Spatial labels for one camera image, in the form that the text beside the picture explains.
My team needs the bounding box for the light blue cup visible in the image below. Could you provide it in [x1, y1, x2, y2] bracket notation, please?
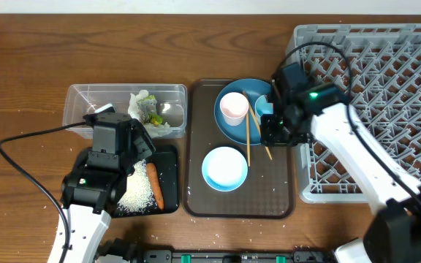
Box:
[254, 95, 273, 124]

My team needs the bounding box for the wooden chopstick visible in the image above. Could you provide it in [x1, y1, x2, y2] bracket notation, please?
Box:
[243, 91, 273, 161]
[246, 111, 251, 167]

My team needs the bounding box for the orange carrot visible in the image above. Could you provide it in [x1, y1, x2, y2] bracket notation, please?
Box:
[146, 163, 164, 210]

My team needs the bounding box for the white paper napkin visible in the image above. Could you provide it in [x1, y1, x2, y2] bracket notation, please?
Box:
[127, 90, 172, 138]

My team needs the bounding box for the green and silver wrapper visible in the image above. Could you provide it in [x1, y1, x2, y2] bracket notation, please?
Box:
[138, 95, 163, 126]

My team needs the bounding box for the pink cup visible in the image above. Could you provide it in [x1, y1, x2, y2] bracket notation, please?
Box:
[219, 92, 249, 126]

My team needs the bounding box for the white rice pile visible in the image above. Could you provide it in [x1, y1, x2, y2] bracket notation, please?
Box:
[118, 160, 154, 214]

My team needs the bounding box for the light blue bowl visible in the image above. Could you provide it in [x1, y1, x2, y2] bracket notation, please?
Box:
[201, 147, 249, 192]

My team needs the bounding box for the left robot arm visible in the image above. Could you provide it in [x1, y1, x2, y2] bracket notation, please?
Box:
[48, 113, 156, 262]

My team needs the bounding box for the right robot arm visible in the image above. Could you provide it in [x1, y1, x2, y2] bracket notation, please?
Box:
[260, 63, 421, 262]

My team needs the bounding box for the grey dishwasher rack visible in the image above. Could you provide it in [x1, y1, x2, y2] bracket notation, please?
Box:
[285, 23, 421, 182]

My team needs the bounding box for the black tray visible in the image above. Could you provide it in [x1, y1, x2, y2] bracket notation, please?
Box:
[72, 144, 180, 221]

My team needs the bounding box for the dark blue plate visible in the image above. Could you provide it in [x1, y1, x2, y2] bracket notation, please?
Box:
[213, 78, 272, 144]

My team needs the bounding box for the brown serving tray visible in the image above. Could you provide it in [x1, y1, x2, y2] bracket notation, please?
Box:
[183, 80, 295, 219]

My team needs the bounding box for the right black cable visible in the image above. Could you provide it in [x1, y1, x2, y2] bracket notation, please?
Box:
[274, 41, 421, 235]

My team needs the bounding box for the black cable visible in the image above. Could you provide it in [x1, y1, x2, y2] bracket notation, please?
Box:
[0, 122, 94, 263]
[274, 41, 421, 235]

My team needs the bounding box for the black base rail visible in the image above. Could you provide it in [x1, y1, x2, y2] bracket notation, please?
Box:
[93, 239, 336, 263]

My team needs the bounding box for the left black cable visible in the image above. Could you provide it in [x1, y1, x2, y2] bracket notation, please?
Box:
[0, 122, 94, 263]

